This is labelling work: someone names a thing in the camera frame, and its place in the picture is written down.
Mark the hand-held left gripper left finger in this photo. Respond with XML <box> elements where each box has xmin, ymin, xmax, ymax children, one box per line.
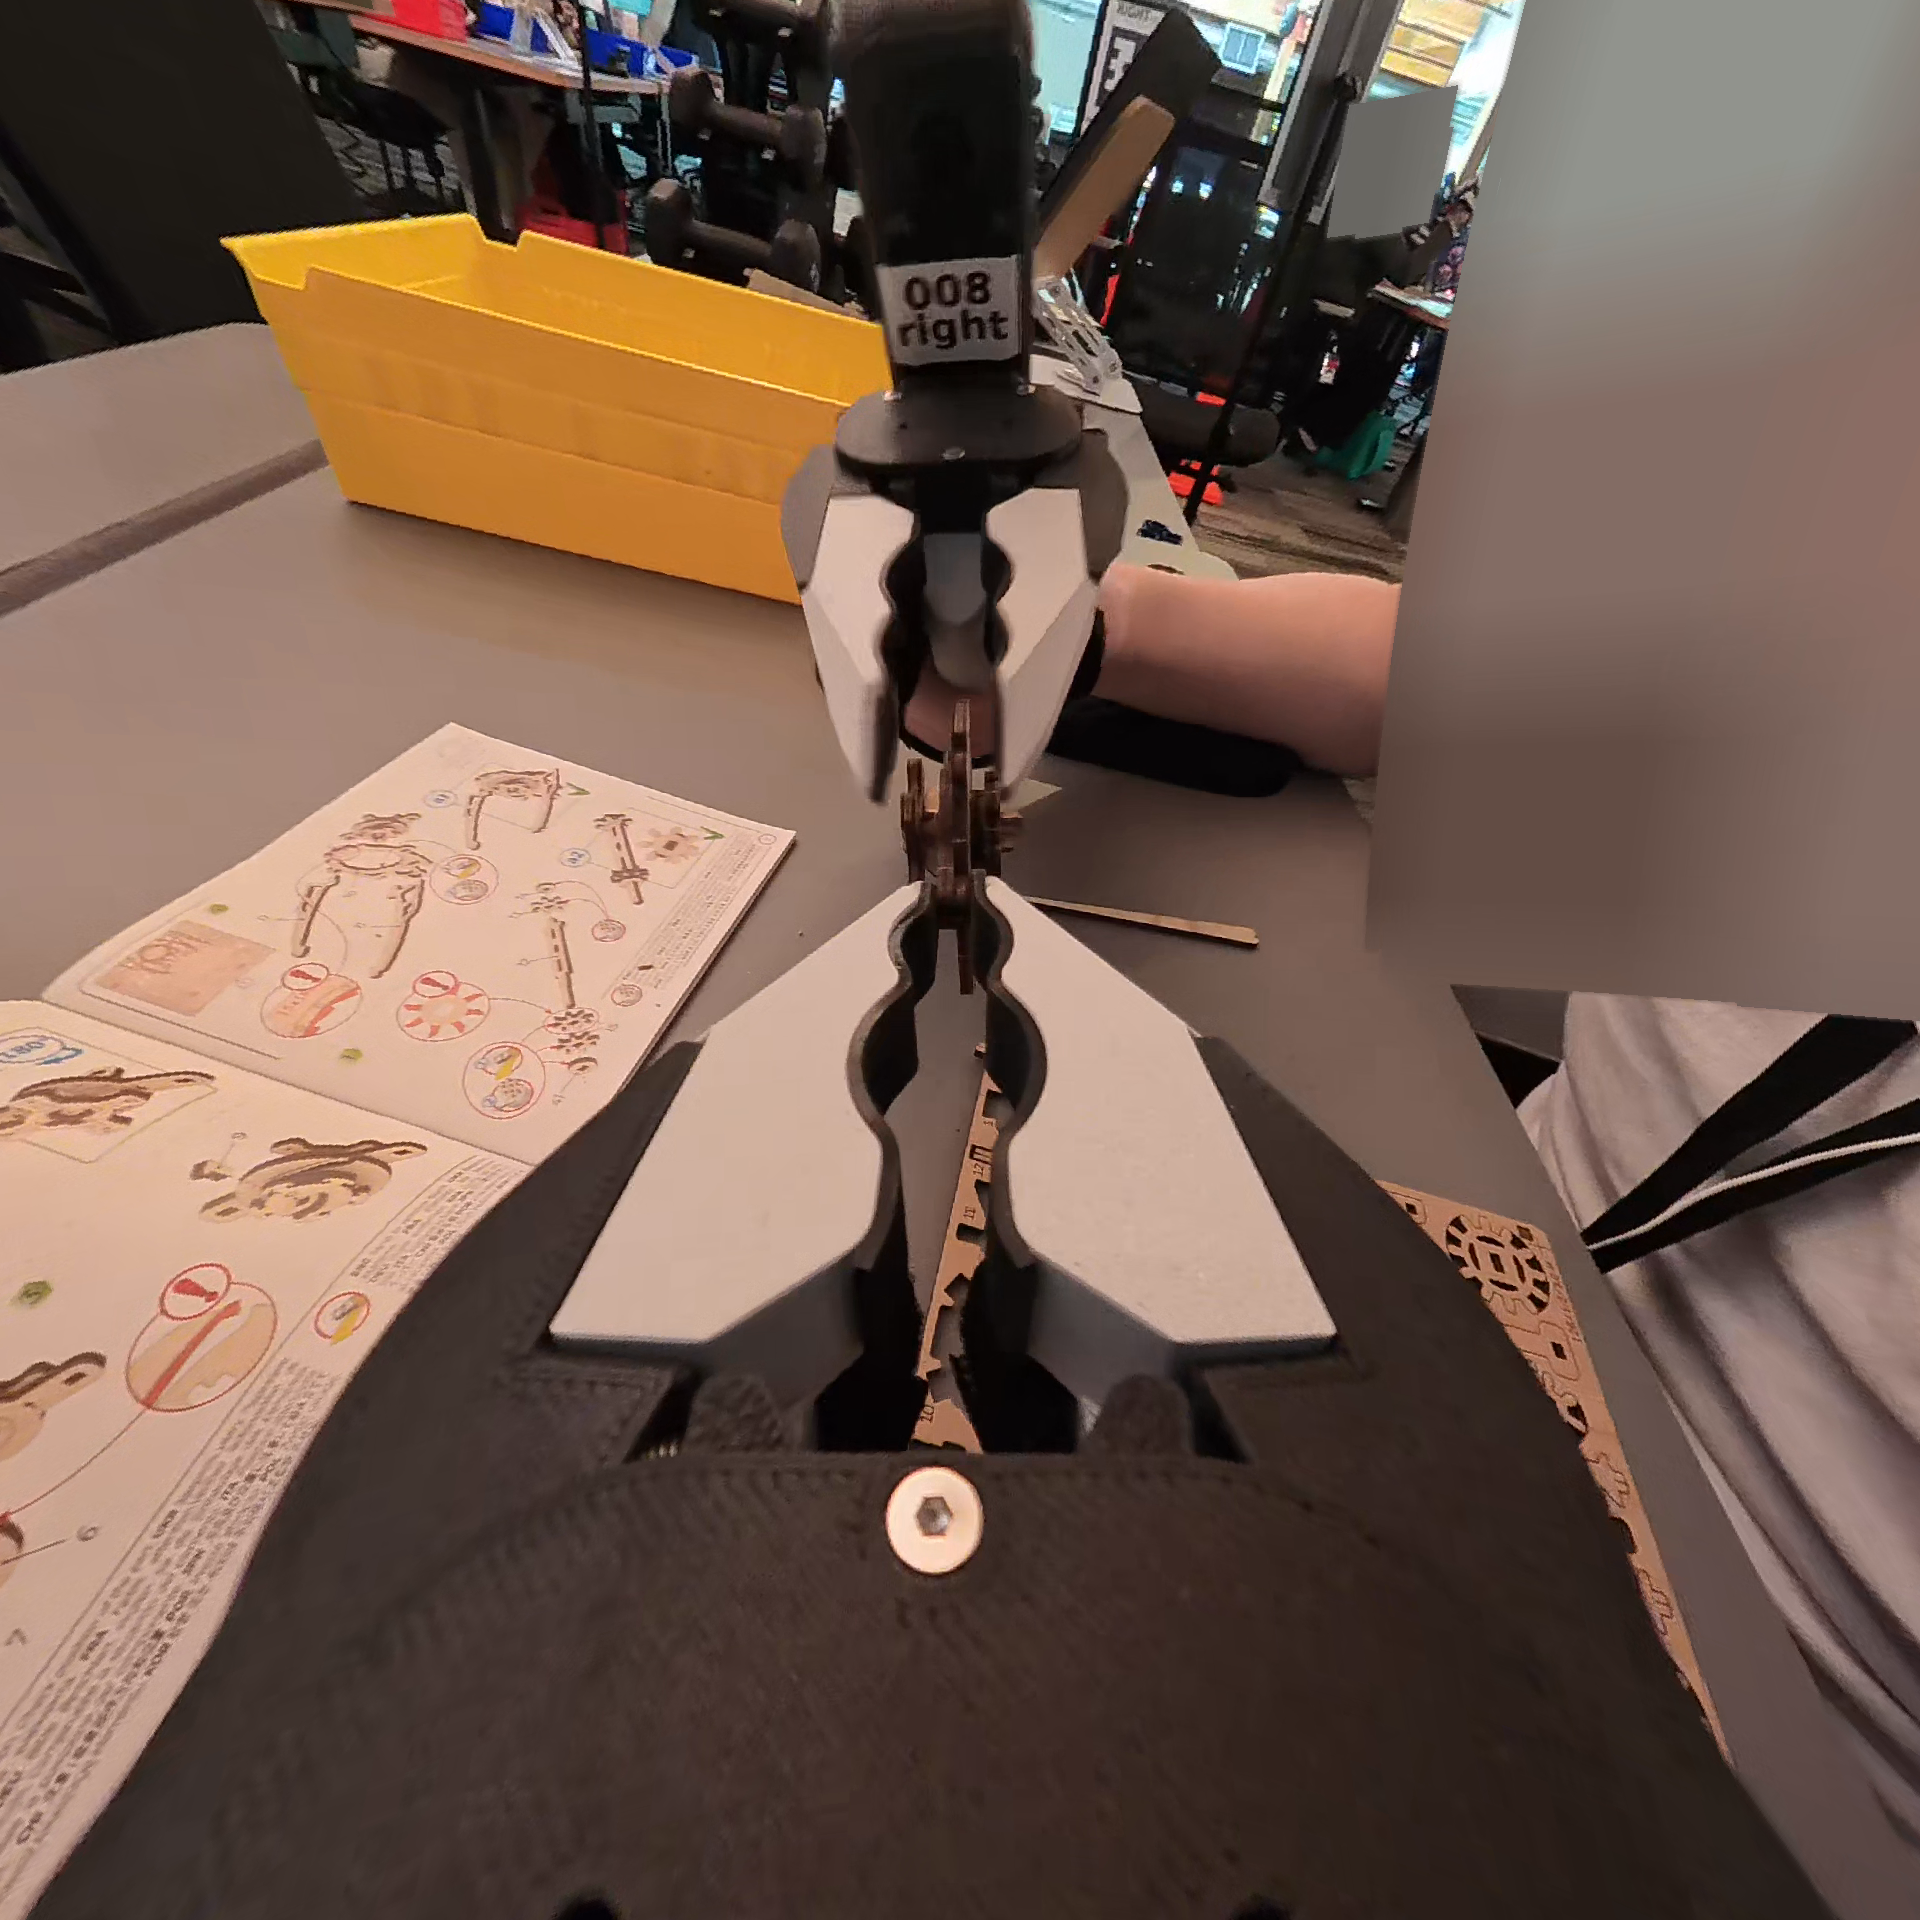
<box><xmin>548</xmin><ymin>882</ymin><xmax>940</xmax><ymax>1421</ymax></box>

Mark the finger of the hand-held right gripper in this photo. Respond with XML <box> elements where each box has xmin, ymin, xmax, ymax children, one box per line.
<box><xmin>800</xmin><ymin>491</ymin><xmax>920</xmax><ymax>807</ymax></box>
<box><xmin>979</xmin><ymin>499</ymin><xmax>1105</xmax><ymax>793</ymax></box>

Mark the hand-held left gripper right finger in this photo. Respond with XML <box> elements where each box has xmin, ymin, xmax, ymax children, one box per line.
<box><xmin>959</xmin><ymin>878</ymin><xmax>1342</xmax><ymax>1421</ymax></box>

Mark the wooden gear assembly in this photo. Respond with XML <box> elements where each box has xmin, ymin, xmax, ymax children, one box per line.
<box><xmin>900</xmin><ymin>703</ymin><xmax>1030</xmax><ymax>1001</ymax></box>

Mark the person's right forearm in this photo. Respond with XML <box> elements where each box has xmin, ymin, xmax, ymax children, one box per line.
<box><xmin>1100</xmin><ymin>566</ymin><xmax>1406</xmax><ymax>781</ymax></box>

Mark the laser-cut wooden parts sheet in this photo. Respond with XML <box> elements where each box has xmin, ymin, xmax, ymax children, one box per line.
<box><xmin>902</xmin><ymin>1078</ymin><xmax>1731</xmax><ymax>1760</ymax></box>

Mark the board with printed tag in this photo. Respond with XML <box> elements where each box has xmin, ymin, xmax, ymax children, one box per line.
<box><xmin>1030</xmin><ymin>11</ymin><xmax>1221</xmax><ymax>280</ymax></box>

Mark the black pad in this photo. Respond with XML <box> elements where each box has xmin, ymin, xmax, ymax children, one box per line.
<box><xmin>1047</xmin><ymin>695</ymin><xmax>1302</xmax><ymax>800</ymax></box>

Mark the rack of black dumbbells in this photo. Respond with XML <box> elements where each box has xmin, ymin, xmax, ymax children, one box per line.
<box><xmin>643</xmin><ymin>64</ymin><xmax>846</xmax><ymax>290</ymax></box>

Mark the black office chair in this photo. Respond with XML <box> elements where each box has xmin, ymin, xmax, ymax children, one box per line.
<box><xmin>1148</xmin><ymin>394</ymin><xmax>1287</xmax><ymax>506</ymax></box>

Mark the thin wooden stick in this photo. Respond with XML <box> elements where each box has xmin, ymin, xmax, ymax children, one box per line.
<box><xmin>1027</xmin><ymin>894</ymin><xmax>1260</xmax><ymax>951</ymax></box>

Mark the yellow plastic bin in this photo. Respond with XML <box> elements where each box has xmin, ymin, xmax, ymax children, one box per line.
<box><xmin>222</xmin><ymin>215</ymin><xmax>895</xmax><ymax>607</ymax></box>

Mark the illustrated instruction booklet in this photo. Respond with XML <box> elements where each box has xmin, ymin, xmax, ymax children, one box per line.
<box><xmin>0</xmin><ymin>726</ymin><xmax>798</xmax><ymax>1917</ymax></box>

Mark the cluttered workbench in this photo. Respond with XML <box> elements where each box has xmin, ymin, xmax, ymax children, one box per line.
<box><xmin>277</xmin><ymin>0</ymin><xmax>676</xmax><ymax>242</ymax></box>

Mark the person's white shirt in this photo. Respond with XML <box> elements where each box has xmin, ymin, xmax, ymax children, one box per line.
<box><xmin>1515</xmin><ymin>990</ymin><xmax>1920</xmax><ymax>1920</ymax></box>

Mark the black lanyard strap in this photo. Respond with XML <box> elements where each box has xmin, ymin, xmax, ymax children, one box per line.
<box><xmin>1580</xmin><ymin>1017</ymin><xmax>1920</xmax><ymax>1279</ymax></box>

